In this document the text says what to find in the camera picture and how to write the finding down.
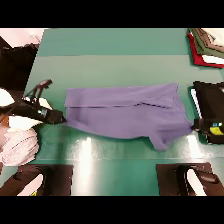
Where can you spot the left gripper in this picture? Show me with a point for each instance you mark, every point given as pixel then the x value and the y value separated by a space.
pixel 52 116

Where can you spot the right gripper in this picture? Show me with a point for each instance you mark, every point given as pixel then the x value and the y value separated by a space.
pixel 211 131

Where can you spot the purple shirt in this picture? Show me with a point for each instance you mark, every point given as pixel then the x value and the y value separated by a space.
pixel 126 113

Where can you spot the black garment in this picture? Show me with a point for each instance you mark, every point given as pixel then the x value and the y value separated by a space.
pixel 211 100

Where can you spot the pale lilac garment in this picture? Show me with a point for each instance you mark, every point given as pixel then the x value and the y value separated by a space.
pixel 18 148

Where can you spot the red garment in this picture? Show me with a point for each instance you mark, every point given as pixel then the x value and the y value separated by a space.
pixel 196 56

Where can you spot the dark green garment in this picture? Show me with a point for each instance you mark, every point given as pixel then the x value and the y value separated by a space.
pixel 205 45

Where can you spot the white garment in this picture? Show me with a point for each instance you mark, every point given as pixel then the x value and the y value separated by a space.
pixel 216 35

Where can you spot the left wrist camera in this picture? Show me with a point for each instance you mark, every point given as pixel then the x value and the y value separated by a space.
pixel 40 87

